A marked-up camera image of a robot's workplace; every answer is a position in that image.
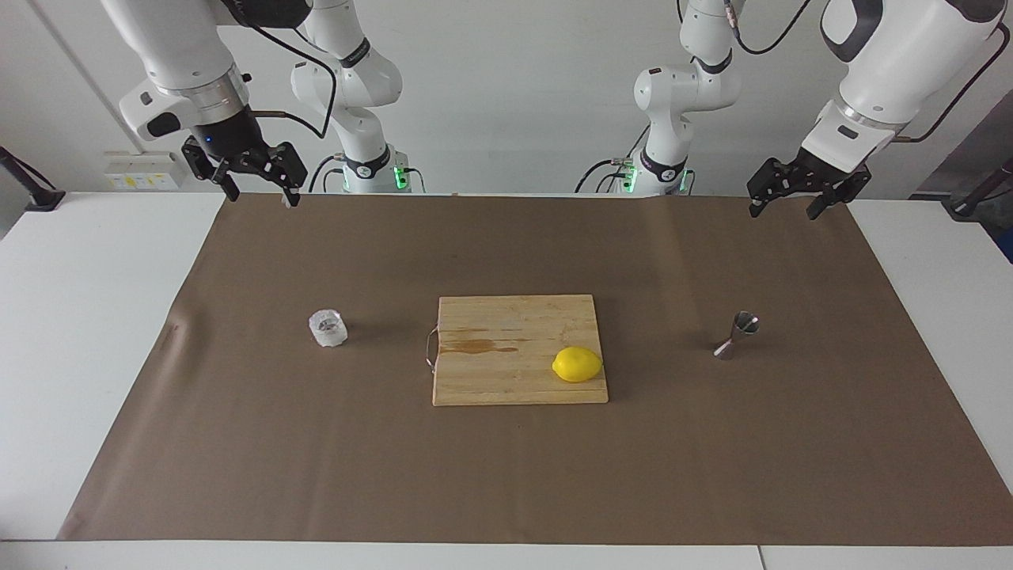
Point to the clear glass cup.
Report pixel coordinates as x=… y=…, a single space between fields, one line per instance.
x=328 y=329

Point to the black clamp mount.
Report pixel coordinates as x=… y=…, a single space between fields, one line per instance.
x=36 y=194
x=977 y=198

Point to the brown paper table mat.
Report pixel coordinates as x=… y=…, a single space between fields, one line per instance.
x=316 y=459

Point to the dark grey panel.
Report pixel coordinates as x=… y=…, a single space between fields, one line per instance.
x=973 y=158

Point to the white wall socket strip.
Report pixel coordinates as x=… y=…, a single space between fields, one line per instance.
x=142 y=170

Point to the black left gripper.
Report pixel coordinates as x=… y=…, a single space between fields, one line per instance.
x=827 y=174

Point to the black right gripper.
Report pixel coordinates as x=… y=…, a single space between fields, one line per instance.
x=229 y=138

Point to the wooden cutting board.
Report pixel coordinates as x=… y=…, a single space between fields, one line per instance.
x=506 y=372

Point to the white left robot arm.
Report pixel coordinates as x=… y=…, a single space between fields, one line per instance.
x=894 y=71

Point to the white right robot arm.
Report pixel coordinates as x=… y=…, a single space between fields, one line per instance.
x=182 y=47

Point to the steel double jigger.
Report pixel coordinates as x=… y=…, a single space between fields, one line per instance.
x=742 y=326

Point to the blue plastic object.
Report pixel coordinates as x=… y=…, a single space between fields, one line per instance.
x=1007 y=245

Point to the yellow lemon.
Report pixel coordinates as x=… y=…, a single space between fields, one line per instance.
x=578 y=365

